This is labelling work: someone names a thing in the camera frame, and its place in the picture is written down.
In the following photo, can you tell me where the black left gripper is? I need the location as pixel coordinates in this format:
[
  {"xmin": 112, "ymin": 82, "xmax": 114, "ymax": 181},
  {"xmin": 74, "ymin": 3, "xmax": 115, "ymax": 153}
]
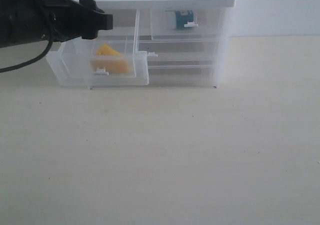
[{"xmin": 40, "ymin": 0, "xmax": 114, "ymax": 42}]

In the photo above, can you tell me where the yellow sponge block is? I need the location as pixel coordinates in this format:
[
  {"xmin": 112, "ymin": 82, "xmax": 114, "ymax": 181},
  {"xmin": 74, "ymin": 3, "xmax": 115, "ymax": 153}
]
[{"xmin": 90, "ymin": 43, "xmax": 133, "ymax": 74}]

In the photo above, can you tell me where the white bottle blue label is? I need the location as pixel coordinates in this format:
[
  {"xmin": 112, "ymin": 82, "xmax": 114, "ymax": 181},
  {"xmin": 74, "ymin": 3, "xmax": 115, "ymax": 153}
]
[{"xmin": 174, "ymin": 10, "xmax": 198, "ymax": 30}]

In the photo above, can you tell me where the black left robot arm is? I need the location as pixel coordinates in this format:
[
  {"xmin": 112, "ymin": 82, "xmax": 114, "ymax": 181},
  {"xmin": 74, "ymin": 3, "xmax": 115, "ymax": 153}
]
[{"xmin": 0, "ymin": 0, "xmax": 114, "ymax": 48}]

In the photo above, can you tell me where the clear wide middle drawer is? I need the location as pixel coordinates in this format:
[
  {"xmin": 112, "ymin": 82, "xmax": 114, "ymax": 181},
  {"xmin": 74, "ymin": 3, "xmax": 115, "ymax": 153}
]
[{"xmin": 139, "ymin": 41, "xmax": 220, "ymax": 62}]

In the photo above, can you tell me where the clear wide drawer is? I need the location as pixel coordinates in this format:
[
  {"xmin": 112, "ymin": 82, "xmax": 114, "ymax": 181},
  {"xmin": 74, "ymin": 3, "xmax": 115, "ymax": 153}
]
[
  {"xmin": 139, "ymin": 41, "xmax": 220, "ymax": 62},
  {"xmin": 148, "ymin": 65, "xmax": 223, "ymax": 87}
]

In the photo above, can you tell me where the white plastic drawer cabinet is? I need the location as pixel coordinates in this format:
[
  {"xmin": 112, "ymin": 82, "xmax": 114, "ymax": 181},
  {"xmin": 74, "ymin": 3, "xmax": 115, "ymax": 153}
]
[{"xmin": 50, "ymin": 0, "xmax": 236, "ymax": 88}]

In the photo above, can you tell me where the clear wide bottom drawer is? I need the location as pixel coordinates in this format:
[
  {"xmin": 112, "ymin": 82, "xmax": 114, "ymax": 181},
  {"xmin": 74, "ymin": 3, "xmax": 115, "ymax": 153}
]
[{"xmin": 148, "ymin": 65, "xmax": 223, "ymax": 87}]

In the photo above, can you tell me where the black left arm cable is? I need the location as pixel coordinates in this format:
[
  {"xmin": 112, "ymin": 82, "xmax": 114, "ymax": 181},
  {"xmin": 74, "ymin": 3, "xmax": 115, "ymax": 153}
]
[{"xmin": 0, "ymin": 39, "xmax": 54, "ymax": 73}]

